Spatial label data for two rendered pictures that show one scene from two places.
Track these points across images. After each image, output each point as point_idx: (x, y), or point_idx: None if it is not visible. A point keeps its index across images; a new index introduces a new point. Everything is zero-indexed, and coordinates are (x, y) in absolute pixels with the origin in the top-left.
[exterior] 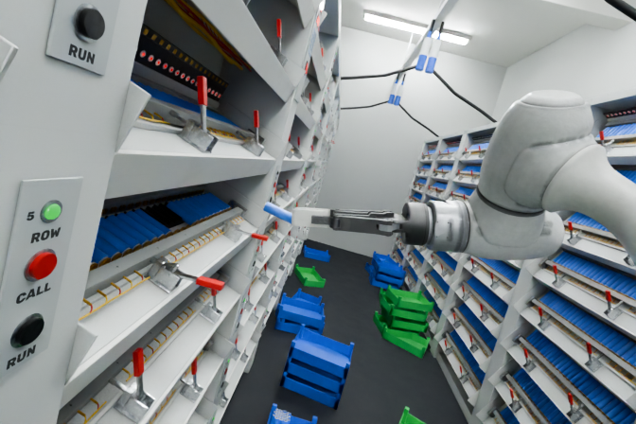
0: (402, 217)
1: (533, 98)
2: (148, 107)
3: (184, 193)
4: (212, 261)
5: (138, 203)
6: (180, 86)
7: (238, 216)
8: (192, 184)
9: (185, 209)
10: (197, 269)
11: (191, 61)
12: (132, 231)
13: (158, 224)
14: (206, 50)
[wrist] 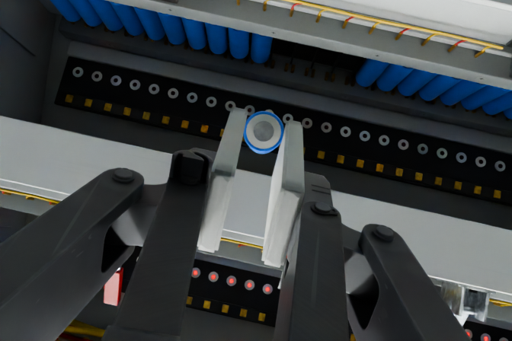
0: None
1: None
2: (489, 307)
3: (172, 46)
4: None
5: (332, 81)
6: (215, 259)
7: None
8: (500, 231)
9: (245, 46)
10: (442, 1)
11: (209, 306)
12: (448, 88)
13: (381, 71)
14: (94, 306)
